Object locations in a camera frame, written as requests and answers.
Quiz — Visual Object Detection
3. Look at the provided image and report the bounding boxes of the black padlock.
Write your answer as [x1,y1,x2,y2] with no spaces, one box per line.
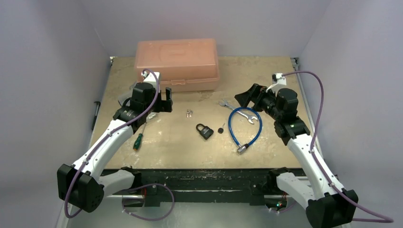
[196,123,214,140]

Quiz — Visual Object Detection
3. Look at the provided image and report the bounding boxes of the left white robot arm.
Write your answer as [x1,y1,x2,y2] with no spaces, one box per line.
[57,83,173,219]

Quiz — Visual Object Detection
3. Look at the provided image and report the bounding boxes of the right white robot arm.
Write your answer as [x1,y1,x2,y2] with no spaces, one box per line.
[234,84,358,228]

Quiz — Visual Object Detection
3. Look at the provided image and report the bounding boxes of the silver open-end wrench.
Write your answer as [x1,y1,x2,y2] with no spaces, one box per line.
[218,99,258,124]

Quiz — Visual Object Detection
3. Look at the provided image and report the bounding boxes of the clear plastic parts box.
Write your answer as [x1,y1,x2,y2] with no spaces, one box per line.
[118,81,137,106]

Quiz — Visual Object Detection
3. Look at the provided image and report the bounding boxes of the small silver keys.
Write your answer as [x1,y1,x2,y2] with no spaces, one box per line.
[186,109,193,118]

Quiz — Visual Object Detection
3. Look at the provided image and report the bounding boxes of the orange plastic toolbox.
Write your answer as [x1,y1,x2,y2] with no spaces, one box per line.
[134,38,220,92]

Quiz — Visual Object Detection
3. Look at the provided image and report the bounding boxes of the black tool beside table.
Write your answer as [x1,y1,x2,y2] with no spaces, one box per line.
[91,101,101,131]

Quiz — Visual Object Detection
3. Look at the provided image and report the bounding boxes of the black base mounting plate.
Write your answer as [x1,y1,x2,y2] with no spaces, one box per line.
[104,168,309,209]

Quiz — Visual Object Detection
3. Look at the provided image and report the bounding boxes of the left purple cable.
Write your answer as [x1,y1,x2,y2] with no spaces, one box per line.
[64,68,161,219]

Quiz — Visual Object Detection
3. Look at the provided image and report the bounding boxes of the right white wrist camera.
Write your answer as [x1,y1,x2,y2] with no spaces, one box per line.
[272,73,287,86]

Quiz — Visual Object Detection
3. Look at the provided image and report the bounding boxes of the green-handled screwdriver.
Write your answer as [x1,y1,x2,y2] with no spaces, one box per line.
[133,122,147,151]

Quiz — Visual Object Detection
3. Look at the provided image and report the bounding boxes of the blue cable lock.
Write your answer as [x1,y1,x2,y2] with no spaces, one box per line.
[227,107,263,155]

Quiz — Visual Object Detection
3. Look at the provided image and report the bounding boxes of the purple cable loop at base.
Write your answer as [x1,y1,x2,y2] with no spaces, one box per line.
[121,183,175,221]

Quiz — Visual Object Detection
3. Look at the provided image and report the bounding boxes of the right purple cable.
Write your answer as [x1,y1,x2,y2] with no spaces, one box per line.
[281,70,394,224]

